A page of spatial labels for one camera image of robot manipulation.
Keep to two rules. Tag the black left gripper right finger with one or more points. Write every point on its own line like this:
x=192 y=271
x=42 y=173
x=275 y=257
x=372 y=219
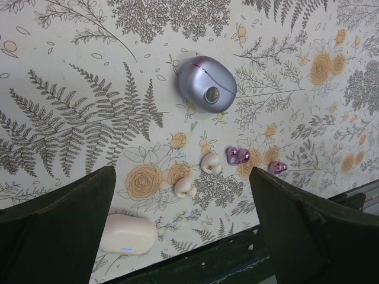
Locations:
x=311 y=239

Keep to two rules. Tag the white earbud charging case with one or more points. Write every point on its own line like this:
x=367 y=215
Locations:
x=128 y=235

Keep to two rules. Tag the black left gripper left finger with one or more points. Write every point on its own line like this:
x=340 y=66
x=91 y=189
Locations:
x=54 y=238

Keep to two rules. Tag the floral patterned table mat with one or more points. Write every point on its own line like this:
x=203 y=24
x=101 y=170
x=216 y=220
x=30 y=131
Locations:
x=86 y=84

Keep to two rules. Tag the purple metallic earbud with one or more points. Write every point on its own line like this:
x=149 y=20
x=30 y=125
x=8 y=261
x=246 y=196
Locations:
x=277 y=167
x=236 y=156

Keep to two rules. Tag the white earbud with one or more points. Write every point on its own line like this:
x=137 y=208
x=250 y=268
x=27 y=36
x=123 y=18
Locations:
x=185 y=189
x=210 y=164

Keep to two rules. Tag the lavender earbud charging case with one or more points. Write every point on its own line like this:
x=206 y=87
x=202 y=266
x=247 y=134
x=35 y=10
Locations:
x=208 y=84

